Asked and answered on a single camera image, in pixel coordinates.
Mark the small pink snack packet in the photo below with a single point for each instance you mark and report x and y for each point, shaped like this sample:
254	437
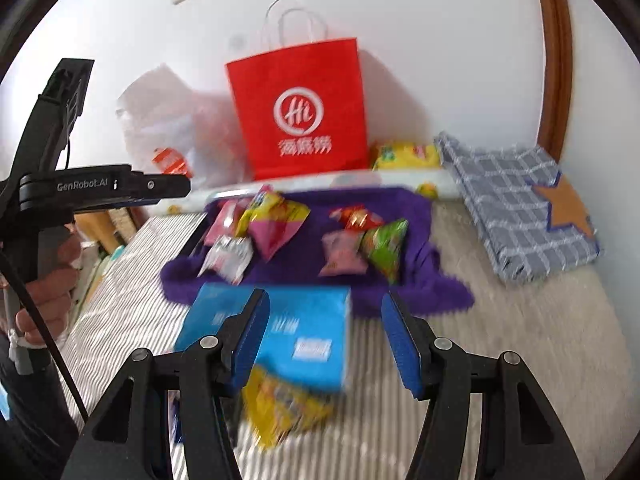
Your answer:
342	252

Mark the silver snack packet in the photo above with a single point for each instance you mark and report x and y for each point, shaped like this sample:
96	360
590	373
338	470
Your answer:
227	258

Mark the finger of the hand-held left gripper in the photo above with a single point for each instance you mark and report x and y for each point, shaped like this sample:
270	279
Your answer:
50	115
160	186

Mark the person's left forearm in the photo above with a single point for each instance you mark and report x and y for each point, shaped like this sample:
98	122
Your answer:
30	410

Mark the green triangular snack packet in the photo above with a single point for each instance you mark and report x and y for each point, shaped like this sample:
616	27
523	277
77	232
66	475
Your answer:
387	247

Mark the red paper bag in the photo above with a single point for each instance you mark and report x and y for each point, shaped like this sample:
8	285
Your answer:
300	115

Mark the brown wooden door frame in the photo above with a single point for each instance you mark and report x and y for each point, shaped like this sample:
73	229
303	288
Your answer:
555	60

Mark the wooden headboard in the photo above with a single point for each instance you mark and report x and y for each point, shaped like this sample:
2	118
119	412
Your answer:
92	227

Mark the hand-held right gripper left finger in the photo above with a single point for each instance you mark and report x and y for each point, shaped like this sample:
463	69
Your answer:
250	340

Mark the folded plaid cloth with star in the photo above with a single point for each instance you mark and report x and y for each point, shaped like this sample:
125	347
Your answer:
510	210

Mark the red snack packet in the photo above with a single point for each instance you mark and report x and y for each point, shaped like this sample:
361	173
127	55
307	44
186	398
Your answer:
357	219

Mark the person's left hand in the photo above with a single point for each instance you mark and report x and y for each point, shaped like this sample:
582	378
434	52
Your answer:
50	300

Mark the white printed paper roll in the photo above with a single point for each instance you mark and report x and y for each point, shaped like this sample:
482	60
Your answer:
400	180

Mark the patterned notebook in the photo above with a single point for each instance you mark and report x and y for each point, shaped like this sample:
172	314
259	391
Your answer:
121	220

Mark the striped quilted table cover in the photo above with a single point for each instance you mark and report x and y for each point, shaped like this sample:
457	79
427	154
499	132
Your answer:
450	435

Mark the translucent plastic shopping bag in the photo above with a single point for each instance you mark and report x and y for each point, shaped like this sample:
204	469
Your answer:
190	130

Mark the purple towel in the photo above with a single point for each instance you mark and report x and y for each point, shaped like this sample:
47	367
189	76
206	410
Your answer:
305	265

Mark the pink triangular snack packet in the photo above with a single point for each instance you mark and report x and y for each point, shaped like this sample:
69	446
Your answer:
274	242

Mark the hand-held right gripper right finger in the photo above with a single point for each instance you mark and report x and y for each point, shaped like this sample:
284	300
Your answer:
400	345

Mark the yellow triangular snack packet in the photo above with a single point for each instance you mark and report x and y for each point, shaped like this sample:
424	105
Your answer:
285	410

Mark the yellow snack bag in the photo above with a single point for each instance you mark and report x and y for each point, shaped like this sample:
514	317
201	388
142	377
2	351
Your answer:
405	156

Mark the blue tissue pack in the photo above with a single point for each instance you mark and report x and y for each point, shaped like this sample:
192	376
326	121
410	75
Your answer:
305	330

